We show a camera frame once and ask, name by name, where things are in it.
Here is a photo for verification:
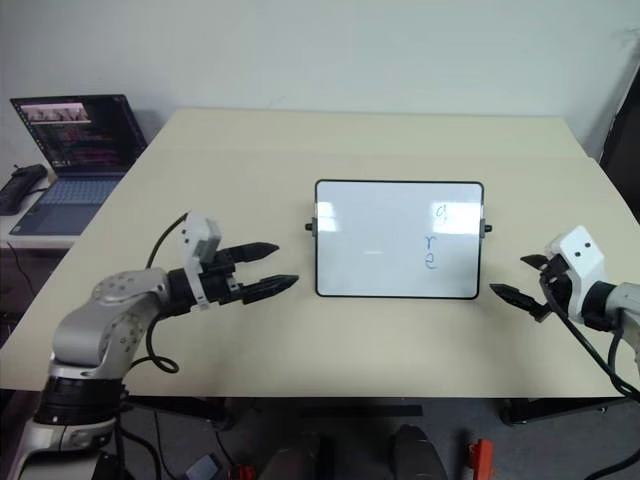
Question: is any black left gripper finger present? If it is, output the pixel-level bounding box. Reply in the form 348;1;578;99
240;274;300;306
222;242;280;266

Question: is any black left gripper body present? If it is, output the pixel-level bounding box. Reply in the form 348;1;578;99
199;248;247;308

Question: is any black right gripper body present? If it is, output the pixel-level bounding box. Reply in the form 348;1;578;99
538;255;575;318

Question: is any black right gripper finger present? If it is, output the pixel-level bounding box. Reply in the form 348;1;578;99
489;283;547;322
520;253;552;274

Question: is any black table foot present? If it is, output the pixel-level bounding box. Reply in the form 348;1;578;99
498;397;627;427

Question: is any black-framed small whiteboard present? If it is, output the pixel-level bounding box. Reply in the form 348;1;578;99
305;179;494;301

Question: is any dark brown panel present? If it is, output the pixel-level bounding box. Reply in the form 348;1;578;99
597;29;640;227

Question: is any dark rounded shape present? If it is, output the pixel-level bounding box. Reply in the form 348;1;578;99
391;424;450;480
258;431;322;480

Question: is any grey foot pedal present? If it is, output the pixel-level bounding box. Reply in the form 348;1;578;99
185;453;227;480

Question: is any open blue laptop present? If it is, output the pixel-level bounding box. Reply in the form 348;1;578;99
9;93;149;237

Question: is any black power adapter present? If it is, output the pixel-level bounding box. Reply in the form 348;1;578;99
0;163;52;214

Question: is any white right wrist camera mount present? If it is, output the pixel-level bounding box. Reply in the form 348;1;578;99
544;225;608;322

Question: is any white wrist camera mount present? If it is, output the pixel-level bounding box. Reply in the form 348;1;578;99
179;211;224;312
544;225;608;322

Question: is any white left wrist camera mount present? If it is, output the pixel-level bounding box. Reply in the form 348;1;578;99
179;211;224;312

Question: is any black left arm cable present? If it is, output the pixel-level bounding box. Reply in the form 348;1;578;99
142;212;190;374

